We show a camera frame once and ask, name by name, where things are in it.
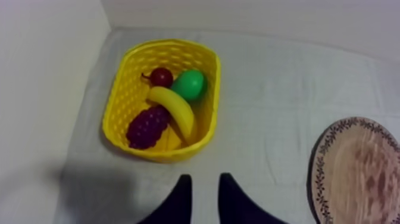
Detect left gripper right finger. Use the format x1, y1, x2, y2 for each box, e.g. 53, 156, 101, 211
218, 172, 290, 224

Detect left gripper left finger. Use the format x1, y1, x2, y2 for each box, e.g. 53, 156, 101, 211
137, 174, 193, 224

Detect yellow toy banana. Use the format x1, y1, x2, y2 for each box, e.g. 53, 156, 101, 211
146, 86, 196, 145

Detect yellow plastic basket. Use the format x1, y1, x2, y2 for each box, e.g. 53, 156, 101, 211
101, 38, 222, 164

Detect round wooden board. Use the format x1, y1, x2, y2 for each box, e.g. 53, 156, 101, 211
307, 116, 400, 224

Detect purple toy grapes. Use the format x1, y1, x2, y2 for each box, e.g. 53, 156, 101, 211
126, 105, 171, 150

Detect green toy pear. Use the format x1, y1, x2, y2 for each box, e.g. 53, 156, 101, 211
170, 69, 207, 101

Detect small red fruit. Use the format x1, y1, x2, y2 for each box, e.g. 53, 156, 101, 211
141, 67, 174, 89

